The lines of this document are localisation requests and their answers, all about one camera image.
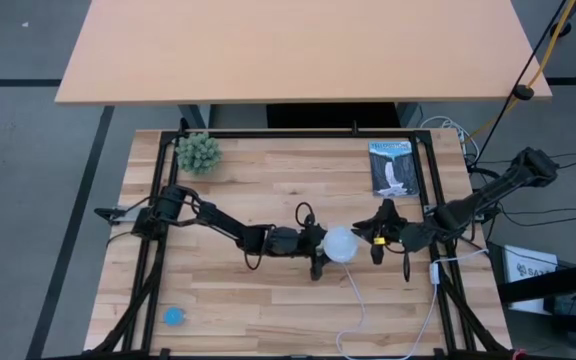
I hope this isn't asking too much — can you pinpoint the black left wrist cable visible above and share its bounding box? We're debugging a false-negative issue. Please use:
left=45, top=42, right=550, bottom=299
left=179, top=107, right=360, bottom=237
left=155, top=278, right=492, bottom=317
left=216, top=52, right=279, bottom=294
left=295, top=201, right=315, bottom=227

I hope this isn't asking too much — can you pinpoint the white reflector lightbulb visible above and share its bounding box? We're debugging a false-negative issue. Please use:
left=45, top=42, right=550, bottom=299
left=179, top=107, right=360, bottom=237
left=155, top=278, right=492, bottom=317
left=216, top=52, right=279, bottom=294
left=321, top=225, right=360, bottom=264

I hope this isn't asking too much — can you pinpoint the green potted plant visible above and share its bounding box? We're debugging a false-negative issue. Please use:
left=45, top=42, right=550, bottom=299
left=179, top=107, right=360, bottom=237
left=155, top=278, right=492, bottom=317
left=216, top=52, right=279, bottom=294
left=175, top=132, right=223, bottom=175

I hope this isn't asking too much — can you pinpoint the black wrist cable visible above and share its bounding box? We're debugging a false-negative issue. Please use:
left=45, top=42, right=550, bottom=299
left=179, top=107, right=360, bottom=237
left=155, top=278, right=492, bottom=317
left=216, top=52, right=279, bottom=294
left=387, top=239, right=414, bottom=284
left=295, top=201, right=315, bottom=227

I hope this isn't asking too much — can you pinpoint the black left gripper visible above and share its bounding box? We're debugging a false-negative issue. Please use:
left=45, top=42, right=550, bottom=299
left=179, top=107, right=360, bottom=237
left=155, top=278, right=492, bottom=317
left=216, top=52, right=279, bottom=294
left=297, top=224, right=332, bottom=281

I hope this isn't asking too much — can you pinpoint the blue round disc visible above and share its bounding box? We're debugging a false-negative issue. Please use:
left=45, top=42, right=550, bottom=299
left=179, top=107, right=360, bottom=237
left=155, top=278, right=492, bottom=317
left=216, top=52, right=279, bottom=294
left=162, top=306, right=187, bottom=327

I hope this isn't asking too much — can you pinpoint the white printed box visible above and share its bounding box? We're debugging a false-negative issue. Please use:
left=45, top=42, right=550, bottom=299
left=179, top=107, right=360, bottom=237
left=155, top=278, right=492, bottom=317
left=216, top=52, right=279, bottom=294
left=502, top=243, right=560, bottom=316

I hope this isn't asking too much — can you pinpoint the waterfall picture book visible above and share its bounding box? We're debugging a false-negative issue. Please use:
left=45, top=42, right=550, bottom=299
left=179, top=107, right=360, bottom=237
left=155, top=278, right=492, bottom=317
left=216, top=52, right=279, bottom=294
left=367, top=140, right=421, bottom=198

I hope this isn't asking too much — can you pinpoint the thick yellow hanging cable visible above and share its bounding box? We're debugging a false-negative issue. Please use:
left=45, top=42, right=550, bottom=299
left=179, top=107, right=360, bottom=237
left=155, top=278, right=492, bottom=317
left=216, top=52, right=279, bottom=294
left=462, top=0, right=576, bottom=145

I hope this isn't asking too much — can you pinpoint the white lamp power cord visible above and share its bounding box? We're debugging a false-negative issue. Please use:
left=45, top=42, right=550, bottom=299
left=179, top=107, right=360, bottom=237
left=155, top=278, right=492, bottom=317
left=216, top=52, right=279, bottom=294
left=335, top=248, right=490, bottom=360

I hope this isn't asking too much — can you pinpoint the black aluminium table frame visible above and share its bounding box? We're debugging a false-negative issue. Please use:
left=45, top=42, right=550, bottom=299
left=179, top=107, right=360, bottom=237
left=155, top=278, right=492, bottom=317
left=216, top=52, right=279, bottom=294
left=82, top=118, right=517, bottom=360

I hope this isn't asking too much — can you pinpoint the white cable bundle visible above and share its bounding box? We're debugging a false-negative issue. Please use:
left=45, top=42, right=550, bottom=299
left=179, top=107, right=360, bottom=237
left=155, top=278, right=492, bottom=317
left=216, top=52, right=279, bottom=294
left=420, top=115, right=480, bottom=164

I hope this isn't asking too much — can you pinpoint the thick black coiled cable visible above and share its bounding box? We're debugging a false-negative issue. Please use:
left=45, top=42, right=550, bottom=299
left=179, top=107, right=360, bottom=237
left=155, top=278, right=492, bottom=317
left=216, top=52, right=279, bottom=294
left=467, top=166, right=500, bottom=181

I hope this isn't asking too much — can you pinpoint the light wooden desk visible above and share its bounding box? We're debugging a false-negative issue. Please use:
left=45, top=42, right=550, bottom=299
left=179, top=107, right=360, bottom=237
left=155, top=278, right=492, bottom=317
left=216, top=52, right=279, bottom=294
left=54, top=0, right=553, bottom=130

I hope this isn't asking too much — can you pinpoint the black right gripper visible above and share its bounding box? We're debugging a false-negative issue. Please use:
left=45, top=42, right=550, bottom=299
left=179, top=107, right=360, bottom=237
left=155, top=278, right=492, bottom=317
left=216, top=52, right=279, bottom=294
left=351, top=199, right=412, bottom=265

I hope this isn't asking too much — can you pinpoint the black hanging cable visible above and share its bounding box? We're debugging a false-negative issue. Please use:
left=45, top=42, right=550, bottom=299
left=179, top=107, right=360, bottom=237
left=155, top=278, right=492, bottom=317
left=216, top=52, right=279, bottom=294
left=471, top=0, right=569, bottom=167

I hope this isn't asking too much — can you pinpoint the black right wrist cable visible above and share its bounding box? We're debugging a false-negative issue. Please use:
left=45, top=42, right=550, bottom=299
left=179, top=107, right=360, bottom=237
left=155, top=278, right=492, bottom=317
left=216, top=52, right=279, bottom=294
left=387, top=239, right=414, bottom=284

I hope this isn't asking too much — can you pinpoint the black metal beam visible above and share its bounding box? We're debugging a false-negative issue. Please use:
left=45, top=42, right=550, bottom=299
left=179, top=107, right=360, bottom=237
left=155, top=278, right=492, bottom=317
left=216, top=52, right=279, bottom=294
left=496, top=259, right=576, bottom=305

